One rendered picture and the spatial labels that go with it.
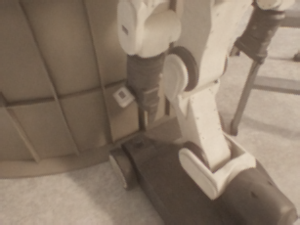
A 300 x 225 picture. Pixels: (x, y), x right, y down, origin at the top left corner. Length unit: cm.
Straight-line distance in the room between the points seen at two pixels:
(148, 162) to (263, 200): 46
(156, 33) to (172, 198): 64
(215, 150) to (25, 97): 76
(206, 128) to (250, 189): 23
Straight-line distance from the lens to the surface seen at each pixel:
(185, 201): 93
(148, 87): 55
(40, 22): 88
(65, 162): 127
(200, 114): 80
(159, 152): 103
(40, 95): 103
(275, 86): 130
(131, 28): 44
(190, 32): 67
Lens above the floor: 100
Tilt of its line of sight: 43 degrees down
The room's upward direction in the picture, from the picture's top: 1 degrees counter-clockwise
